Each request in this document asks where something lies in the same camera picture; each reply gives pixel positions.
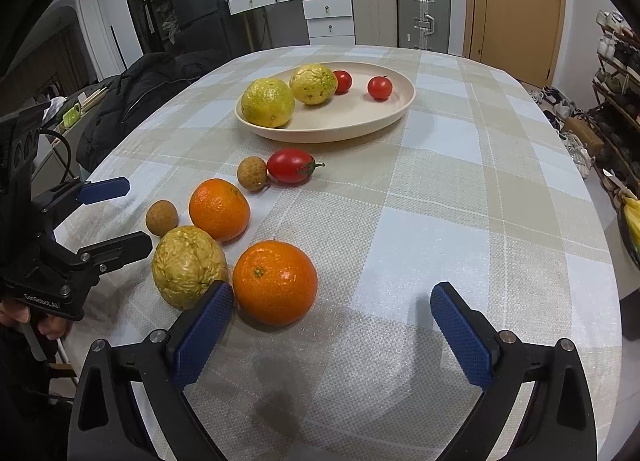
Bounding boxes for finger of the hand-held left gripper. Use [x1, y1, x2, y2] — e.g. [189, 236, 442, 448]
[31, 177, 131, 214]
[75, 232, 153, 274]

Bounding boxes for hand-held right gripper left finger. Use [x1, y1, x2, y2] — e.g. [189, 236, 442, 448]
[66, 280, 236, 461]

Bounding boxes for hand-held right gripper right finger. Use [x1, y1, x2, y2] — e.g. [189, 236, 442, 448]
[430, 282, 598, 461]

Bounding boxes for brown longan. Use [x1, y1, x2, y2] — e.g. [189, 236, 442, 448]
[236, 157, 271, 190]
[145, 200, 179, 237]

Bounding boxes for wrinkled yellow passion fruit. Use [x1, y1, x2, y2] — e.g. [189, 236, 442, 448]
[151, 225, 230, 311]

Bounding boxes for mandarin orange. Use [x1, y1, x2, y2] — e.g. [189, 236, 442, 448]
[188, 178, 251, 243]
[232, 240, 319, 327]

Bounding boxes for yellow green guava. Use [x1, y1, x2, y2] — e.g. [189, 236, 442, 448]
[241, 77, 296, 129]

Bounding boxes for pale yellow guava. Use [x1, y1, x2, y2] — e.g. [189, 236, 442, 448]
[289, 64, 338, 106]

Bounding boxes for cream round plate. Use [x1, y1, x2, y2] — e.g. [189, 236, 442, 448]
[235, 61, 417, 144]

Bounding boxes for person's left forearm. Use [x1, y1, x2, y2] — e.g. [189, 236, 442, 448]
[0, 336, 71, 461]

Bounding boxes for black jacket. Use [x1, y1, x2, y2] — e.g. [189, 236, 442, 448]
[77, 52, 223, 169]

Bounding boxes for small cardboard box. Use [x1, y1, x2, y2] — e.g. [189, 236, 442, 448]
[560, 116, 606, 156]

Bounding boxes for scattered loose shoes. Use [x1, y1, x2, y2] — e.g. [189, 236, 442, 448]
[527, 86, 596, 176]

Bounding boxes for wooden shoe rack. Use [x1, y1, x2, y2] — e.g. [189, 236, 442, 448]
[592, 23, 640, 182]

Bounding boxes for white desk with drawers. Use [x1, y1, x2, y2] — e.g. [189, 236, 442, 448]
[226, 0, 357, 46]

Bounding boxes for beige suitcase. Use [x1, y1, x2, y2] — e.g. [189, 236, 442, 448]
[349, 0, 399, 48]

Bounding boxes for shoe rack with shoes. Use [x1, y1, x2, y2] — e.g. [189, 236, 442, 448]
[595, 11, 640, 172]

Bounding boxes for silver suitcase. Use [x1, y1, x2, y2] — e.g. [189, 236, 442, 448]
[396, 0, 452, 52]

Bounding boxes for wooden door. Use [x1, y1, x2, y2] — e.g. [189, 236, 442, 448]
[462, 0, 567, 86]

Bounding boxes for black cable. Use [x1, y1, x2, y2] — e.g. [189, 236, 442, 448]
[40, 128, 83, 184]

